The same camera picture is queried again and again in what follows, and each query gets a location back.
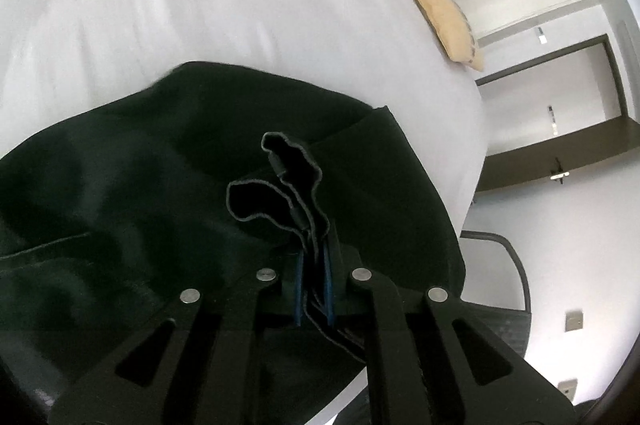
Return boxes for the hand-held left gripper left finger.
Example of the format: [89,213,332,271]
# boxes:
[47,250,307,425]

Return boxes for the dark brown door frame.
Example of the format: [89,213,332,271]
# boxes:
[472,34,640,192]

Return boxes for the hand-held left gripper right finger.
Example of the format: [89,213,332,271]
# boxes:
[320,242,577,425]

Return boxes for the yellow cushion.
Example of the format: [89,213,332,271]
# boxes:
[395,0,486,73]

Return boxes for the black mesh chair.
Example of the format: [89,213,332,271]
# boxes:
[457,229,532,357]

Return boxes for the black pants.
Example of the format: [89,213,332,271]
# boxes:
[0,61,467,425]

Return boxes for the bed with white sheet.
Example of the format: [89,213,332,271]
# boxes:
[0,0,489,425]

